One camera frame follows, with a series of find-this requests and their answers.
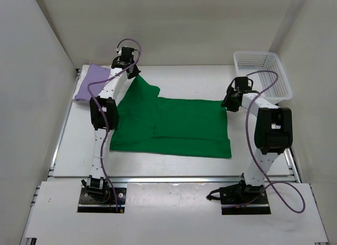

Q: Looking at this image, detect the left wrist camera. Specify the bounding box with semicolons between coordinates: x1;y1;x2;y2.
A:
116;48;122;55

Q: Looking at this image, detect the green t-shirt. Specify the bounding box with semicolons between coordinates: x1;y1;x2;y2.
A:
110;76;232;159

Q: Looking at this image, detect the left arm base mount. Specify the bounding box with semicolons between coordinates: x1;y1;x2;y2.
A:
77;178;127;213

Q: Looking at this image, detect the cream white t-shirt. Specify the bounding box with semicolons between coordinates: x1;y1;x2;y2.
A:
77;64;111;87

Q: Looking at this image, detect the purple t-shirt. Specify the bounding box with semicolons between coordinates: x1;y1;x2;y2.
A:
74;64;111;101

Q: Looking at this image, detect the white plastic basket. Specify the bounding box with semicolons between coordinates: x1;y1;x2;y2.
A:
233;51;293;104

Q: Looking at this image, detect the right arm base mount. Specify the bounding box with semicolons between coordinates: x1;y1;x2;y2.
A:
206;178;271;215

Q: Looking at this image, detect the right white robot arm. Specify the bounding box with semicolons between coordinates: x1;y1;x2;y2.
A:
221;76;293;191

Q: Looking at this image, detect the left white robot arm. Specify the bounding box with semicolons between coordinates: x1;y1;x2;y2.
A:
87;46;141;189

